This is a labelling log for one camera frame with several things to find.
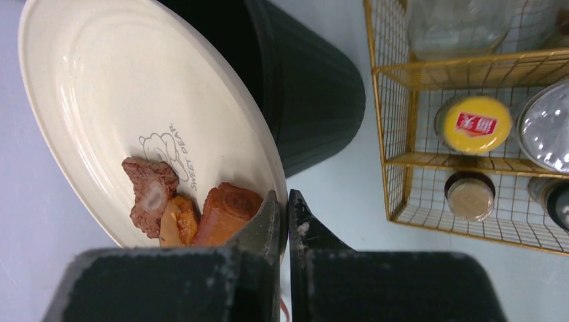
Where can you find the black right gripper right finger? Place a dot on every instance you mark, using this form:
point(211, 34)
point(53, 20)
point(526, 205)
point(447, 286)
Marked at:
point(330, 281)

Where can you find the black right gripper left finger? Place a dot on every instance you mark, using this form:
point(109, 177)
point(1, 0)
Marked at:
point(238, 281)

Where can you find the yellow label small bottle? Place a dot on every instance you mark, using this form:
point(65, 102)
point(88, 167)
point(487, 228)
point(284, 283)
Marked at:
point(470, 195)

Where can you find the black cap small bottle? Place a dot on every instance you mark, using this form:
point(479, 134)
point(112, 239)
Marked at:
point(552, 195)

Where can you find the cream round plate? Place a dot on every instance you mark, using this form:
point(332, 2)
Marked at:
point(111, 79)

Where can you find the silver lid pepper jar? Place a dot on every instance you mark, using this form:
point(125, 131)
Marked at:
point(542, 127)

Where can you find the clear glass oil bottle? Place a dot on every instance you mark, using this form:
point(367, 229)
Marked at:
point(439, 30)

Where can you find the small orange food piece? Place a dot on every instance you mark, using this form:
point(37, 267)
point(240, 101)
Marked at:
point(179, 223)

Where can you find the brown meat piece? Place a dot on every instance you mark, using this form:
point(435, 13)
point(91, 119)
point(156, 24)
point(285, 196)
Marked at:
point(154, 184)

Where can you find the black plastic bucket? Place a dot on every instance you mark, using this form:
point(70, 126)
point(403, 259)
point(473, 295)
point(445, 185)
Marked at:
point(310, 93)

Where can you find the gold wire rack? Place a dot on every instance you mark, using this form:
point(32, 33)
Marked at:
point(416, 164)

